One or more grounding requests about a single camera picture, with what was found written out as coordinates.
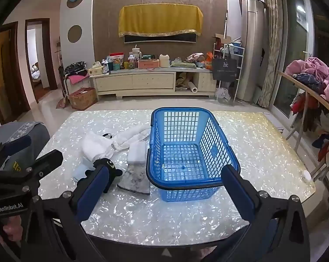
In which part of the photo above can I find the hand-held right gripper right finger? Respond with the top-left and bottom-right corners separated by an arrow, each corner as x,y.
208,164 -> 311,262

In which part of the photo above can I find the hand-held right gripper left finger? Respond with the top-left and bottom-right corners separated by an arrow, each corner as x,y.
28,165 -> 111,262

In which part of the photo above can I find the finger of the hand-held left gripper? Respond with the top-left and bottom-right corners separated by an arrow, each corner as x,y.
17,149 -> 64,188
0,135 -> 32,170

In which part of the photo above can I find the grey cleaning cloth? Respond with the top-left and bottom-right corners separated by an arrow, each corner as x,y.
117,164 -> 151,196

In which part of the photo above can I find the blue plastic basket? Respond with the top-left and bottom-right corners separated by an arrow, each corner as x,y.
146,107 -> 241,203

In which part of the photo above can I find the pale blue soft pad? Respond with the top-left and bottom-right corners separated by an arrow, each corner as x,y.
73,164 -> 95,182

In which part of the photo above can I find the person's left hand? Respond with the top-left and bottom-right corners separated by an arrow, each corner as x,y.
1,215 -> 22,242

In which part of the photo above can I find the grey cushioned chair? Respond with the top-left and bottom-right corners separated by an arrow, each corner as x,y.
0,121 -> 51,175

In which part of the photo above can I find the white cloth garment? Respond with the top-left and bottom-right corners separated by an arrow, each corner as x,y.
81,130 -> 118,165

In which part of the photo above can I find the white fluffy cloth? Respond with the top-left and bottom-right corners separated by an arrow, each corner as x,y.
113,126 -> 152,153

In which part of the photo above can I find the woven storage box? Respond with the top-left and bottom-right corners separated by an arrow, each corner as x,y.
68,87 -> 98,111

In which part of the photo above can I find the black floral bag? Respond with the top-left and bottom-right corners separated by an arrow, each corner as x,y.
64,61 -> 87,75

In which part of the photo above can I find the cream tissue box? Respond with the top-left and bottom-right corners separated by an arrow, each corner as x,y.
89,61 -> 103,75

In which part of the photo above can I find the white plastic bag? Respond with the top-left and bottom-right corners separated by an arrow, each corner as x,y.
216,87 -> 232,101

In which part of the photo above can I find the cream television cabinet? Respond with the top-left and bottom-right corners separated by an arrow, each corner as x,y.
89,67 -> 218,100

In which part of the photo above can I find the wooden clothes rack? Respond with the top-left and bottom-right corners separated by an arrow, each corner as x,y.
277,70 -> 329,197

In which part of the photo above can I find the black tote bag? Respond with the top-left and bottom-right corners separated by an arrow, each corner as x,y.
211,45 -> 239,82

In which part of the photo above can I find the pink box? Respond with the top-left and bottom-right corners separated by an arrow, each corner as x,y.
138,59 -> 159,69

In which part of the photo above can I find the orange bag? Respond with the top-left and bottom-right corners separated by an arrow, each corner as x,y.
206,52 -> 218,69

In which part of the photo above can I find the green folded cloth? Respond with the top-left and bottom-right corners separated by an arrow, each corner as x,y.
170,61 -> 197,69

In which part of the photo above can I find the pile of pink clothes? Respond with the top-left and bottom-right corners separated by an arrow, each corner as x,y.
284,57 -> 329,101

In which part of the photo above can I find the standing air conditioner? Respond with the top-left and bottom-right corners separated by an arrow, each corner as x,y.
234,0 -> 266,103

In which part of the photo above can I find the glass sliding door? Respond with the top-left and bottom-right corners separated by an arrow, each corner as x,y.
273,0 -> 317,118

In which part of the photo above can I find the patterned curtain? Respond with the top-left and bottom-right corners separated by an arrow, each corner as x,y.
258,0 -> 283,108

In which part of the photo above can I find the cardboard box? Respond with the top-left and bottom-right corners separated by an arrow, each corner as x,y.
215,33 -> 233,45

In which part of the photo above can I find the yellow television cover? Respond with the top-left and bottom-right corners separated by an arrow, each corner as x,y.
118,4 -> 204,37

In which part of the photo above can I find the brown wooden door frame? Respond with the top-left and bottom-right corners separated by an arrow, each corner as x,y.
25,19 -> 58,103

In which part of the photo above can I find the white wire rack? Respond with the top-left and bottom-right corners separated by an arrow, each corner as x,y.
212,44 -> 245,103

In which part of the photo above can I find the round brown wall plate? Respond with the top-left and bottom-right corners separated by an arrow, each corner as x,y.
68,25 -> 82,41

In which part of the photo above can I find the wall television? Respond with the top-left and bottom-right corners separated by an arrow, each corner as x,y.
123,31 -> 197,44

